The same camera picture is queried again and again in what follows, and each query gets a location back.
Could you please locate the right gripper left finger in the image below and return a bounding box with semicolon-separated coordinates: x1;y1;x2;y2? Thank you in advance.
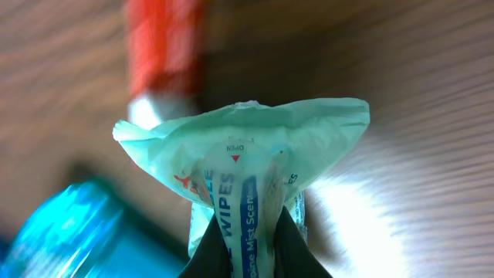
178;217;231;278

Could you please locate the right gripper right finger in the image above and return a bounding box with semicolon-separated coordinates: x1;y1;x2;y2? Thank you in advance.
274;207;333;278

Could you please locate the white wipes packet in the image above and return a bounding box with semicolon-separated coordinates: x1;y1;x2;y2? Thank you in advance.
113;98;370;277

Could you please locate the blue mouthwash bottle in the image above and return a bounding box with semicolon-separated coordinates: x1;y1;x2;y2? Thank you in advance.
1;182;187;278

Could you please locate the red coffee stick sachet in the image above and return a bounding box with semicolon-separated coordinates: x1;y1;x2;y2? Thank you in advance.
126;0;206;130

